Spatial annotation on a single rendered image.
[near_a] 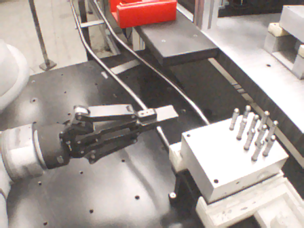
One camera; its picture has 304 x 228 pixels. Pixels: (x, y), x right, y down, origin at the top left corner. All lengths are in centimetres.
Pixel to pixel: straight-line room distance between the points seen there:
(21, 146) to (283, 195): 40
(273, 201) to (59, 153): 33
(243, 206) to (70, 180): 41
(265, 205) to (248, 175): 7
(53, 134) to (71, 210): 24
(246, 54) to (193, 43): 13
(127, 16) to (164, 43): 13
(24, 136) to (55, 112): 40
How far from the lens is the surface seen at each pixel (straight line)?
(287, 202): 42
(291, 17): 60
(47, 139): 41
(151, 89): 83
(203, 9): 66
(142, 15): 68
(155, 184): 61
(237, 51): 61
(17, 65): 70
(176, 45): 60
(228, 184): 34
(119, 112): 41
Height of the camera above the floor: 120
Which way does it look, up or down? 46 degrees down
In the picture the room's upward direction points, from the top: straight up
